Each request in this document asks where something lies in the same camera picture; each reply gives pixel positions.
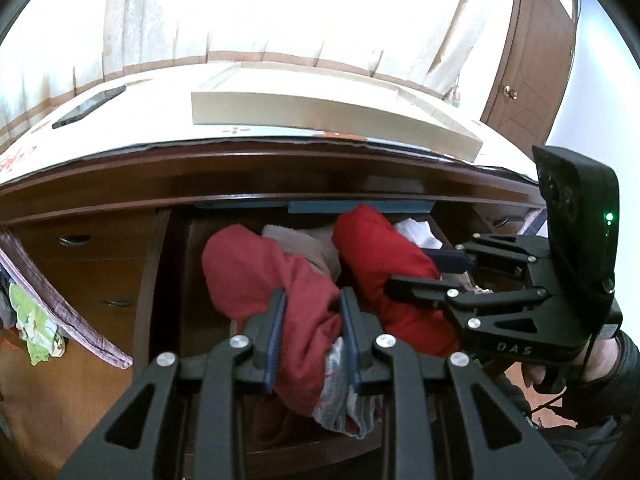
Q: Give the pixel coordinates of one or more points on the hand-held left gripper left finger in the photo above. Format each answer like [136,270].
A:
[276,340]

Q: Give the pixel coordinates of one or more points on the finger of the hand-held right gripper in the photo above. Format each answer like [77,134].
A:
[415,287]
[450,260]

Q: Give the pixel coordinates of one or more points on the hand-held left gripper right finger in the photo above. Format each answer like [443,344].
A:
[350,340]

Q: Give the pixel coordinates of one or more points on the red grey-banded underwear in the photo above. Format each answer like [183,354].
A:
[250,270]

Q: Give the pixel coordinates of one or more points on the wooden drawer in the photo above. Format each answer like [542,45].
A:
[200,330]

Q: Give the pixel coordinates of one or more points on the tan underwear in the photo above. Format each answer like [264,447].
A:
[300,245]

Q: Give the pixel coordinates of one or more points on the beige cardboard tray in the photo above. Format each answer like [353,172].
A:
[300,107]

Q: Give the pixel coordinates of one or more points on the person's right hand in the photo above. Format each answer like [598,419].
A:
[605,357]

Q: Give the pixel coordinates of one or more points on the brown wooden desk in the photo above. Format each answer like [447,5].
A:
[300,170]

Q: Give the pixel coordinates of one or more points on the brass door knob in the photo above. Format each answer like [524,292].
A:
[510,91]

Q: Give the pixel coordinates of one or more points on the pink striped cloth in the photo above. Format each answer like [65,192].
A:
[75,320]

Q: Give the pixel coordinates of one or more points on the brown wooden door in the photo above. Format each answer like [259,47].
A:
[535,60]

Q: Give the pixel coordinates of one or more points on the green printed cloth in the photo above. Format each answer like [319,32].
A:
[35,325]

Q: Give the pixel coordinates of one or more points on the white orange-printed table cover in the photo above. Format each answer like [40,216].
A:
[150,125]

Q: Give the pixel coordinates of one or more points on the black smartphone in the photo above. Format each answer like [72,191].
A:
[87,106]

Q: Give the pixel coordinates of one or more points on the beige patterned curtain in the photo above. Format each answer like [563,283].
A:
[250,10]

